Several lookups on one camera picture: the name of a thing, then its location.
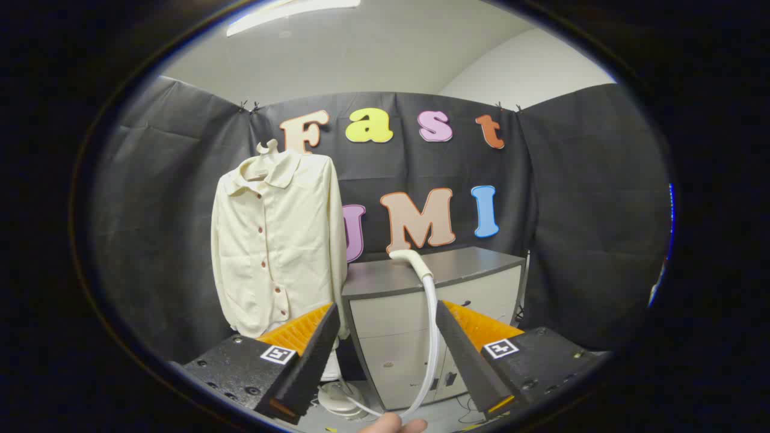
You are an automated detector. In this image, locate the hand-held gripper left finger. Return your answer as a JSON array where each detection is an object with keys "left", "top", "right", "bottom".
[{"left": 180, "top": 302, "right": 342, "bottom": 426}]

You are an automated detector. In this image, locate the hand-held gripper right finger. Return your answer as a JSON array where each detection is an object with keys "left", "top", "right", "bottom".
[{"left": 435, "top": 299, "right": 608, "bottom": 422}]

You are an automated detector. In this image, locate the white garment steamer base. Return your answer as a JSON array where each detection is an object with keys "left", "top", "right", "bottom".
[{"left": 317, "top": 379, "right": 369, "bottom": 416}]

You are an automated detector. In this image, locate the white garment steamer head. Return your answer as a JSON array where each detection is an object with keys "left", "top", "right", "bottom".
[{"left": 344, "top": 248, "right": 440, "bottom": 422}]

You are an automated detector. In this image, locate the cream button-up shirt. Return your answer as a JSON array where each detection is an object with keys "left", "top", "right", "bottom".
[{"left": 211, "top": 150, "right": 350, "bottom": 340}]

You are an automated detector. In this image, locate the grey-topped white cabinet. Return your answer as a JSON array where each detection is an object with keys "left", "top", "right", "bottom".
[{"left": 341, "top": 245, "right": 527, "bottom": 413}]

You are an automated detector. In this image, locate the thin black cable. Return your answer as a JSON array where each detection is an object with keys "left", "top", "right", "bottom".
[{"left": 456, "top": 394, "right": 484, "bottom": 425}]

